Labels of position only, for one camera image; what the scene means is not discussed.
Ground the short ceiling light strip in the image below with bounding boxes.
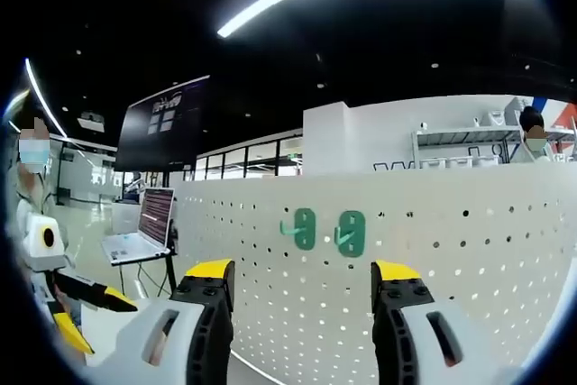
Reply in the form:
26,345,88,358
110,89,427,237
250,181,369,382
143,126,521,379
24,58,69,138

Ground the white laptop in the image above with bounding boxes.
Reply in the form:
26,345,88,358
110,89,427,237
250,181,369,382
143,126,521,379
101,186,177,267

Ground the person's light grey shirt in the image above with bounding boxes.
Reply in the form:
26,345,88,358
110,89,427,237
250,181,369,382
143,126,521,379
6,172,64,242

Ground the white perforated mounting plate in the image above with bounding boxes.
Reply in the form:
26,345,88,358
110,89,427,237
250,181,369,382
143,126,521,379
170,166,577,385

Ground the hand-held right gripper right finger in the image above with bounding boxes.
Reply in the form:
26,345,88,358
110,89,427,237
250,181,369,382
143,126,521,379
370,260,519,385

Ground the ceiling projector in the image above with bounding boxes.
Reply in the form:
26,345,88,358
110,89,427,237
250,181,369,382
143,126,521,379
77,110,105,130

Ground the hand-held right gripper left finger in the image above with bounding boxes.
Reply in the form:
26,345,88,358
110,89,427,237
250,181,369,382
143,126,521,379
107,258,236,385

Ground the green hook assembly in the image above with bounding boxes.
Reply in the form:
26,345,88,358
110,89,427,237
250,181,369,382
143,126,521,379
279,207,316,251
333,209,366,258

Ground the metal shelf rack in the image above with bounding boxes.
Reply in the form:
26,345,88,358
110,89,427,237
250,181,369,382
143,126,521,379
412,125,524,170

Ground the large dark wall screen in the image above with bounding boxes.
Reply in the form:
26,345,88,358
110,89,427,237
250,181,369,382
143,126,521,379
114,74,212,173

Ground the black laptop stand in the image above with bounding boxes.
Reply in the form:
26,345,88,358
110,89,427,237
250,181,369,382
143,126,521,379
116,252,179,300

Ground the black framed glass partition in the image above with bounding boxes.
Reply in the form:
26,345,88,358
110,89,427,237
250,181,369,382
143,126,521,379
196,130,304,179

